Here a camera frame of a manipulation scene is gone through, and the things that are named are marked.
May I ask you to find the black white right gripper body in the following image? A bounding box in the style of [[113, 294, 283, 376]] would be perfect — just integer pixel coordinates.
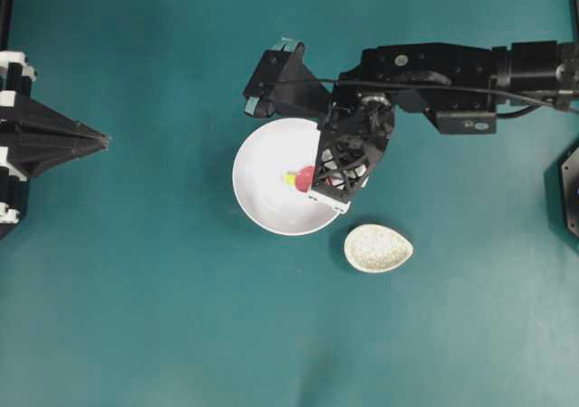
[[308, 92, 395, 214]]

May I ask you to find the white round bowl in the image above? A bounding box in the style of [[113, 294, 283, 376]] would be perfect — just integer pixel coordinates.
[[232, 118, 340, 236]]

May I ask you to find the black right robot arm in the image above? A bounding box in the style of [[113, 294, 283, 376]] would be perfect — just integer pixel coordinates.
[[308, 41, 578, 213]]

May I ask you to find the black right frame rail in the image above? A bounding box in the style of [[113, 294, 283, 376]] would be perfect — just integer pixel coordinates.
[[569, 0, 579, 43]]

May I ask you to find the yellow hexagonal prism block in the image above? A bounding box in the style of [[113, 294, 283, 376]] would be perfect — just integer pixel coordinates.
[[283, 173, 297, 186]]

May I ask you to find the black left frame rail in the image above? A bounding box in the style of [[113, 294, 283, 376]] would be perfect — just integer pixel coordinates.
[[0, 0, 14, 51]]

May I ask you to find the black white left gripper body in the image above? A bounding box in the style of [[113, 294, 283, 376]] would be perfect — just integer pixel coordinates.
[[1, 51, 36, 240]]

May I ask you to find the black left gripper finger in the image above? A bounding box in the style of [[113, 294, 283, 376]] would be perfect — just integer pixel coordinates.
[[1, 140, 108, 184], [1, 97, 109, 147]]

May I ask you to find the black frame rail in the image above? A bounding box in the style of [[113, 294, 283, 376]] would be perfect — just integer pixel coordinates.
[[0, 0, 14, 51], [569, 0, 579, 43]]

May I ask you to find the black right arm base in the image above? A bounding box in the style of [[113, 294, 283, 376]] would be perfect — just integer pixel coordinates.
[[544, 138, 578, 251]]

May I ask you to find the speckled ceramic spoon rest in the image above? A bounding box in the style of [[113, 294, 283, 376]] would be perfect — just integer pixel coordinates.
[[344, 223, 413, 274]]

